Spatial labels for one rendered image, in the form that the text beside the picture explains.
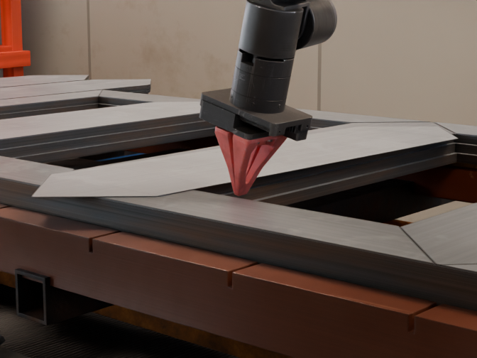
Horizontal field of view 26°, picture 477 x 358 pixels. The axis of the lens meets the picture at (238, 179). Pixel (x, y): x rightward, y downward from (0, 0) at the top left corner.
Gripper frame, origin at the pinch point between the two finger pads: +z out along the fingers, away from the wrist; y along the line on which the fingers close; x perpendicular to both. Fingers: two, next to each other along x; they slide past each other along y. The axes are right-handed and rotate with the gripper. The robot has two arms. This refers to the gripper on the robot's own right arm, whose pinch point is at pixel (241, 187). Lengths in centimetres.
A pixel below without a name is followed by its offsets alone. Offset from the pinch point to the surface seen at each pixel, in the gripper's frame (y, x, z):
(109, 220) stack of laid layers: 6.4, 12.2, 3.9
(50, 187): 15.7, 12.3, 3.8
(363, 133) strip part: 13.7, -44.0, 4.6
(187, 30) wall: 233, -244, 60
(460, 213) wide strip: -22.4, -4.9, -5.1
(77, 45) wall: 291, -235, 83
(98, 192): 9.7, 11.1, 2.4
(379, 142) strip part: 7.2, -37.9, 2.8
